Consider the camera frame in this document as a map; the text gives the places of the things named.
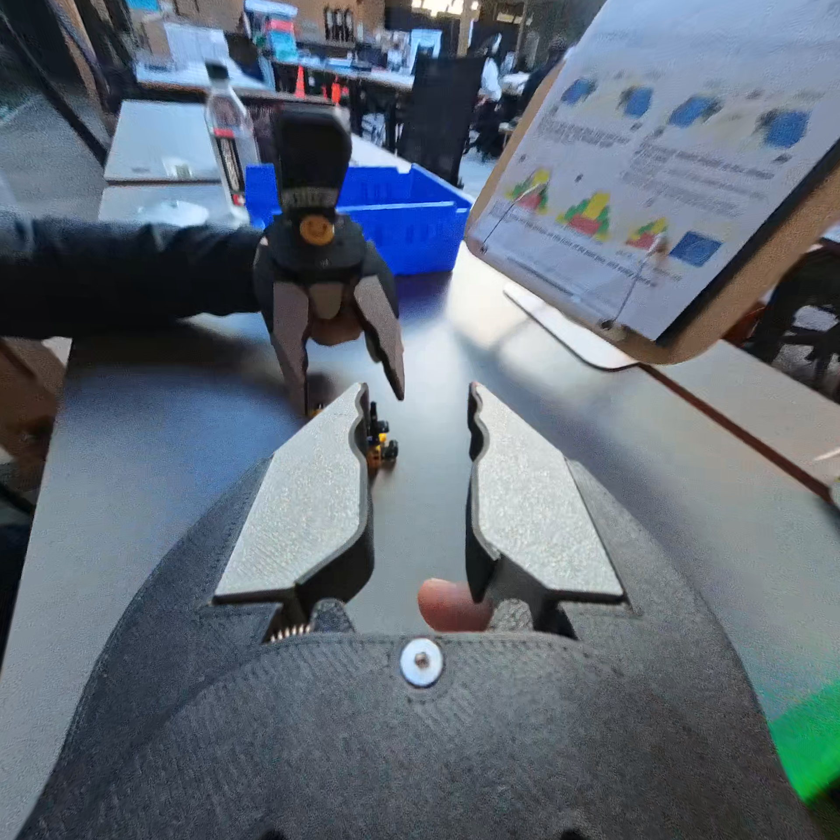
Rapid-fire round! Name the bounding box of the clear plastic water bottle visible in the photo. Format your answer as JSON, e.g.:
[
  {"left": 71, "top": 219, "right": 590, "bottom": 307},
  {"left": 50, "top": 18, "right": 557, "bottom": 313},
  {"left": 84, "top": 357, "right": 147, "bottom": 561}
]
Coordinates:
[{"left": 203, "top": 60, "right": 260, "bottom": 211}]

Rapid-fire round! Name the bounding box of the person's dark clothing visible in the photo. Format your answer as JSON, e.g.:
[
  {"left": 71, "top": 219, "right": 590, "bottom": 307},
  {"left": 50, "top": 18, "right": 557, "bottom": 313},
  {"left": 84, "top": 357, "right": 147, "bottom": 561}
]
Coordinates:
[{"left": 0, "top": 518, "right": 34, "bottom": 664}]

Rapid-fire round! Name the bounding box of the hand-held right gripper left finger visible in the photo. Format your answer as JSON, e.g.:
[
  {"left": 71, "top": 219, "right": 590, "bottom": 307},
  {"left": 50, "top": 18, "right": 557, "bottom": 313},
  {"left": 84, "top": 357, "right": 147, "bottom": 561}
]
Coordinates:
[{"left": 213, "top": 382, "right": 376, "bottom": 602}]

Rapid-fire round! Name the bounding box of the person's left forearm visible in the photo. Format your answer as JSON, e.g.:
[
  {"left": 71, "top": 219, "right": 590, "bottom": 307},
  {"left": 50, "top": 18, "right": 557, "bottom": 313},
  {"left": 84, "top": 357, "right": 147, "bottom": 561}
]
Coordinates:
[{"left": 0, "top": 210, "right": 263, "bottom": 339}]

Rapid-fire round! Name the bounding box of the white side table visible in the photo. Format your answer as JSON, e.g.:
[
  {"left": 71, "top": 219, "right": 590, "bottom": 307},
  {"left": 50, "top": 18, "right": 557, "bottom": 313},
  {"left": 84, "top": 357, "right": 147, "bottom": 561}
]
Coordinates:
[{"left": 98, "top": 98, "right": 253, "bottom": 227}]

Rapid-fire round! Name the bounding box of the person's left hand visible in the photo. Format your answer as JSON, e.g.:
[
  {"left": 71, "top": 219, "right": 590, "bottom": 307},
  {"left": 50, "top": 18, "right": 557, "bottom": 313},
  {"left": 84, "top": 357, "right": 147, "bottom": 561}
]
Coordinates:
[{"left": 308, "top": 308, "right": 365, "bottom": 347}]

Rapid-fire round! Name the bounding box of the blue plastic bin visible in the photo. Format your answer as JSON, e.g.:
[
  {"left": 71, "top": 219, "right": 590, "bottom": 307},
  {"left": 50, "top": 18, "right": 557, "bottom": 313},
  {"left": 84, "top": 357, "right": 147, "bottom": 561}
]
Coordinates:
[{"left": 244, "top": 163, "right": 473, "bottom": 277}]

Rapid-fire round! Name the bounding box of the yellow and black lego model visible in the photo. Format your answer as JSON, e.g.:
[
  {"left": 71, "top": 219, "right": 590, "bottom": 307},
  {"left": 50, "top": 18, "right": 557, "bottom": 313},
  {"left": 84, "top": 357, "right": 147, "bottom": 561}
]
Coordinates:
[{"left": 307, "top": 400, "right": 400, "bottom": 470}]

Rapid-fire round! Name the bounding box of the green plastic bin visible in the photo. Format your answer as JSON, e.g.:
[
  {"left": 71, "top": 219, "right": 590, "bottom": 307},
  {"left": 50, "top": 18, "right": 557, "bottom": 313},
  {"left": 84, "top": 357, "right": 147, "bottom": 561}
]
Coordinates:
[{"left": 764, "top": 682, "right": 840, "bottom": 805}]

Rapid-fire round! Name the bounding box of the person's right hand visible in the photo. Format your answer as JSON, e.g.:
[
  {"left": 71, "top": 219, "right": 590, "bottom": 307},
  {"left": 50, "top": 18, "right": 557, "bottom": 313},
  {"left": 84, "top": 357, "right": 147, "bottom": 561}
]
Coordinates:
[{"left": 418, "top": 577, "right": 494, "bottom": 633}]

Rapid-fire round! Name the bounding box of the black office chair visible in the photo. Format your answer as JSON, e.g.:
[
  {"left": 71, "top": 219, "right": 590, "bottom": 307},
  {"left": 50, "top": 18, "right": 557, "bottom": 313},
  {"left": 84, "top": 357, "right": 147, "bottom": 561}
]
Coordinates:
[
  {"left": 745, "top": 246, "right": 840, "bottom": 388},
  {"left": 397, "top": 52, "right": 487, "bottom": 188}
]

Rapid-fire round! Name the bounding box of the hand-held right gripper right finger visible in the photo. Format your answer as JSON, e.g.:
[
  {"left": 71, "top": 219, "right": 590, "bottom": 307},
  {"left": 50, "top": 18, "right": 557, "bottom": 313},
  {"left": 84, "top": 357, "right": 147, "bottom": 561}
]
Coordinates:
[{"left": 465, "top": 382, "right": 626, "bottom": 602}]

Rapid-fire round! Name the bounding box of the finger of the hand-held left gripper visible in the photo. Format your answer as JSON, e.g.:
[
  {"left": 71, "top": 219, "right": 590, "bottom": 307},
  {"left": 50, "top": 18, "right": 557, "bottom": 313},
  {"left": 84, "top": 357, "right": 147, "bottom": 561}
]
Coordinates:
[
  {"left": 271, "top": 282, "right": 311, "bottom": 417},
  {"left": 353, "top": 274, "right": 406, "bottom": 402}
]

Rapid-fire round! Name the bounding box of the printed instruction sheet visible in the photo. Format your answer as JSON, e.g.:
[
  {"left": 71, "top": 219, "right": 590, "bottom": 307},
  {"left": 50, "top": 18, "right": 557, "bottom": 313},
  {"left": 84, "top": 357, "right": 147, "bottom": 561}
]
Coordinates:
[{"left": 469, "top": 0, "right": 840, "bottom": 342}]

